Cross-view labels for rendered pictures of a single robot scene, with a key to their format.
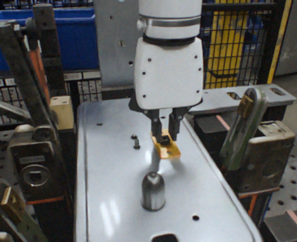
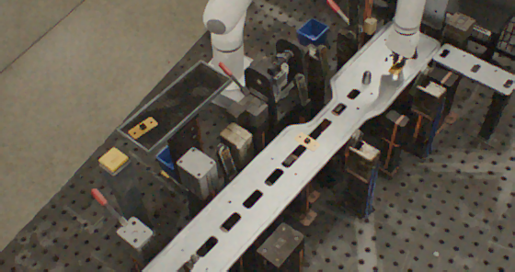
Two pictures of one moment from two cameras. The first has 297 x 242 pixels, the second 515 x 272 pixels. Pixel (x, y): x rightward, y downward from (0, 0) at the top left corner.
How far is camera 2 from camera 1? 1.85 m
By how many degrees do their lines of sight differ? 45
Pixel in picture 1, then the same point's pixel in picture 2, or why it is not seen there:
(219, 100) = (462, 64)
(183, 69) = (404, 42)
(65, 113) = (369, 28)
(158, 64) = (394, 36)
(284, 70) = not seen: outside the picture
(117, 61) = (428, 5)
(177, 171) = (386, 78)
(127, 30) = not seen: outside the picture
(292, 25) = not seen: outside the picture
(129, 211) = (356, 78)
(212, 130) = (433, 76)
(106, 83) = not seen: hidden behind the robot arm
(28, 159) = (342, 39)
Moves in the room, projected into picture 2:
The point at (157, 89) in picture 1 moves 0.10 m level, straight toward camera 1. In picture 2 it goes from (393, 43) to (371, 57)
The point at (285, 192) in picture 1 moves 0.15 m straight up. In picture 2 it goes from (494, 157) to (505, 132)
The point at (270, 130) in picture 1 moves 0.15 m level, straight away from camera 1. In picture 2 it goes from (431, 88) to (475, 82)
